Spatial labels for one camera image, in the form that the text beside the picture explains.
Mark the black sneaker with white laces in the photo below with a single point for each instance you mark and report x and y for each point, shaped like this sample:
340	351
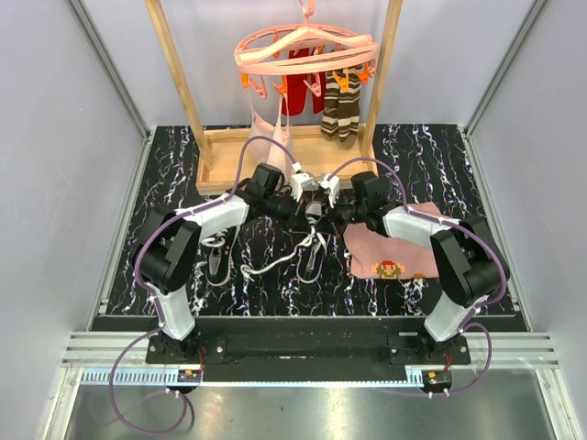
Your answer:
311	251

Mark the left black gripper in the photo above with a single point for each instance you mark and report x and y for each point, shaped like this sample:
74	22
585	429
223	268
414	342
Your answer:
296	220

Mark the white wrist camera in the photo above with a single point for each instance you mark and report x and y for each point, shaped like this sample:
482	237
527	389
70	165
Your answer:
330	183
300	181

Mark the small connector box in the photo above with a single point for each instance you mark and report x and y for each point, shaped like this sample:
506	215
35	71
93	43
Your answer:
190	375
437	381

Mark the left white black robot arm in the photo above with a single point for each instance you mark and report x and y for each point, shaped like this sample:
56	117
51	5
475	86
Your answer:
165	253

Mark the right small connector box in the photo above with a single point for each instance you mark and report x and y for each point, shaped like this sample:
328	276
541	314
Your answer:
437	381

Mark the red sock pair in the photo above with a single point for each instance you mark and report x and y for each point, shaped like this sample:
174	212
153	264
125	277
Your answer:
297	92

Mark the pink round clip hanger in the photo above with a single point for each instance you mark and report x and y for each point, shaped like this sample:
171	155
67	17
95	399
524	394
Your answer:
305	48

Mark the pink mario t-shirt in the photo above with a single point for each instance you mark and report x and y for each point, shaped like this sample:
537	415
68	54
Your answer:
377	257

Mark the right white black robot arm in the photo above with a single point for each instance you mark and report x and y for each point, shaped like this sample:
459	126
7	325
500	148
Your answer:
471	269

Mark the wooden drying rack frame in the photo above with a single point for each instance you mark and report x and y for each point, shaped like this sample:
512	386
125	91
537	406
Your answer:
219	149

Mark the brown striped sock pair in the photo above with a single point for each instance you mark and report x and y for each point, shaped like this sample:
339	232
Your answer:
341	114

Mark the pink bra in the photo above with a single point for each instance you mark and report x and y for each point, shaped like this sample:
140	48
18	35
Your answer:
265	151

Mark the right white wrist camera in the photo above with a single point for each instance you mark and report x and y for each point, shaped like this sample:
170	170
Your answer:
330	183

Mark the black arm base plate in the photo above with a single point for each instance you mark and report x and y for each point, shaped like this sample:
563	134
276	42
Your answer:
307	350

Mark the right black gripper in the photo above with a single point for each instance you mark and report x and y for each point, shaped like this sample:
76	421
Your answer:
333	219

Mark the left small connector box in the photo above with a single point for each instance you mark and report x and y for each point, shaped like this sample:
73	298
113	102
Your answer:
190	375

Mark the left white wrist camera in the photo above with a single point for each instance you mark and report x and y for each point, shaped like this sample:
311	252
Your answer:
300	181

